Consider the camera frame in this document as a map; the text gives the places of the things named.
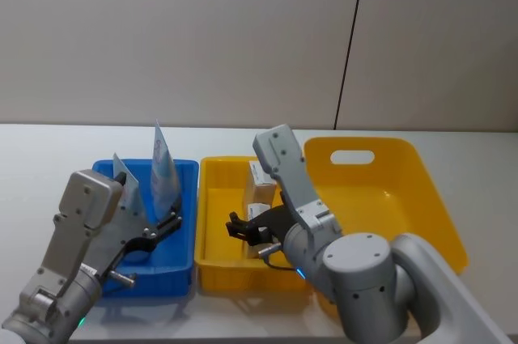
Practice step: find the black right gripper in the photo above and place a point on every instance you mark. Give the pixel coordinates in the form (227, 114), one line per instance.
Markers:
(273, 222)

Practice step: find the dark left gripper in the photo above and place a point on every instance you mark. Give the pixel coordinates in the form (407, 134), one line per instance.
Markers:
(121, 234)

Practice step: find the short blue white pouch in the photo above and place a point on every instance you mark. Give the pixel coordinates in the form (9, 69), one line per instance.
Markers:
(133, 198)

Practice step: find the tall blue white pouch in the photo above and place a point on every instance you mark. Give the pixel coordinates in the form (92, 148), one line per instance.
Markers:
(164, 182)

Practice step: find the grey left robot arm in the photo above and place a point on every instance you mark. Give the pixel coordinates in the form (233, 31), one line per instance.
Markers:
(73, 214)

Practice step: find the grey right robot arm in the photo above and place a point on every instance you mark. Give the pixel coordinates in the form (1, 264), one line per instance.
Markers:
(364, 271)

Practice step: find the small yellow plastic bin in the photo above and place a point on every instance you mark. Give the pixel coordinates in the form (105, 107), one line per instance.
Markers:
(220, 214)

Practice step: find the brown cardboard box white label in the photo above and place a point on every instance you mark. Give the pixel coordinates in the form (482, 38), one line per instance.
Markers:
(261, 194)

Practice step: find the blue plastic bin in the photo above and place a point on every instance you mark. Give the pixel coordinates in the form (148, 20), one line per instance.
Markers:
(184, 239)

